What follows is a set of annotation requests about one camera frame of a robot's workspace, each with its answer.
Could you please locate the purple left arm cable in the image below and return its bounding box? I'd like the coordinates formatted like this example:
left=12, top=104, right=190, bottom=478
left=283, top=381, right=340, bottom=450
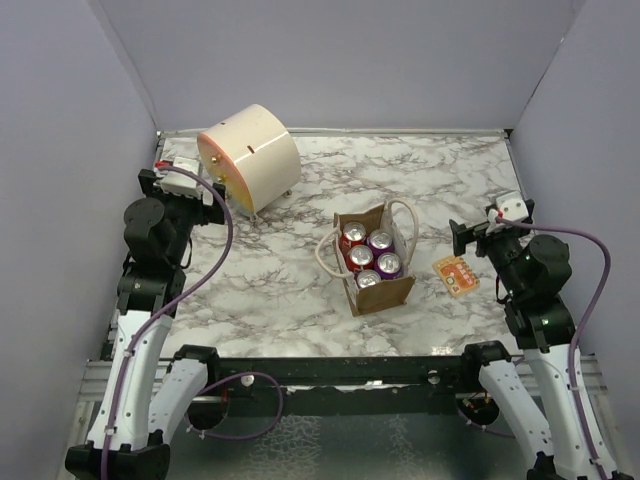
left=101, top=166, right=235, bottom=480

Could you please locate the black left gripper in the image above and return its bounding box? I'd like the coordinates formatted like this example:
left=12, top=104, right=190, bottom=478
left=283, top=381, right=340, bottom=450
left=141, top=169, right=224, bottom=265

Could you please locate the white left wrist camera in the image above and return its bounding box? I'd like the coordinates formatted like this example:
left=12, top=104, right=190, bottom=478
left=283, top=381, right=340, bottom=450
left=153, top=156, right=202, bottom=199

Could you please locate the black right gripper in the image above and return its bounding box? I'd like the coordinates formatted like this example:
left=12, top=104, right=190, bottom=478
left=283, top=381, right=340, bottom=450
left=452, top=217, right=531, bottom=297

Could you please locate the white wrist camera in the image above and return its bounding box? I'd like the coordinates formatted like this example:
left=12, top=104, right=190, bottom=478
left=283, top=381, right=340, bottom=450
left=486, top=191, right=529, bottom=234
left=153, top=156, right=202, bottom=199

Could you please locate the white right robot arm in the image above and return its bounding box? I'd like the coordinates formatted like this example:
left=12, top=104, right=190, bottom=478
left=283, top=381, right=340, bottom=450
left=449, top=192, right=627, bottom=479

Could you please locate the purple fanta can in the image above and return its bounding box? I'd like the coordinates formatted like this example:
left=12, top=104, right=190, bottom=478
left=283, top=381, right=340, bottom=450
left=355, top=269, right=382, bottom=289
left=374, top=252, right=403, bottom=280
left=367, top=229, right=394, bottom=256

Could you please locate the purple fanta can front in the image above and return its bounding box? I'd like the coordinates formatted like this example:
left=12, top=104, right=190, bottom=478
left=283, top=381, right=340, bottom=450
left=355, top=269, right=382, bottom=289

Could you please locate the orange snack packet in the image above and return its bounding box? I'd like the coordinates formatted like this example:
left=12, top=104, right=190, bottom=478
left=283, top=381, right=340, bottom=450
left=432, top=256, right=480, bottom=298

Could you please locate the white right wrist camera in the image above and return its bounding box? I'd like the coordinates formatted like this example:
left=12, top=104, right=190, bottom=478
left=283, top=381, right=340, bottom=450
left=486, top=191, right=529, bottom=234

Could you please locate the black base frame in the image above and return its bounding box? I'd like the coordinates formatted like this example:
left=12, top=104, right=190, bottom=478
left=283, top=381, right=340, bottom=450
left=188, top=356, right=487, bottom=423

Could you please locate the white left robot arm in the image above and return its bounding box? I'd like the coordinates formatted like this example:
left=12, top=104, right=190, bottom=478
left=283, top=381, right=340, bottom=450
left=64, top=162, right=233, bottom=479

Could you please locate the cream cylindrical drum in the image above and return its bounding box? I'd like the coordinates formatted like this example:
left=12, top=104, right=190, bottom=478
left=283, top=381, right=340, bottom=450
left=197, top=104, right=301, bottom=216

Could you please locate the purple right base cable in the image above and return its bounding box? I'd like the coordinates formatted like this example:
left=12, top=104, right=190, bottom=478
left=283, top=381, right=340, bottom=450
left=464, top=414, right=516, bottom=439

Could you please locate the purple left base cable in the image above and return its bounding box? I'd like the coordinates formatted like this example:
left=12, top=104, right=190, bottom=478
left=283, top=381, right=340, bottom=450
left=183, top=369, right=284, bottom=442

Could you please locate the red cola can front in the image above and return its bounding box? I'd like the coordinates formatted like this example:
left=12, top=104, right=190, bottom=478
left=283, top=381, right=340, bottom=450
left=346, top=244, right=375, bottom=272

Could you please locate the red cola can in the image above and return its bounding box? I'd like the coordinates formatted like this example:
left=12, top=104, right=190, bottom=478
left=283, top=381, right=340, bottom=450
left=346, top=244, right=375, bottom=272
left=340, top=221, right=367, bottom=250

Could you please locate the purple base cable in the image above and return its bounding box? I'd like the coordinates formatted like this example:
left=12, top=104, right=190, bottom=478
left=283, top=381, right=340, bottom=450
left=183, top=369, right=284, bottom=442
left=464, top=414, right=516, bottom=439

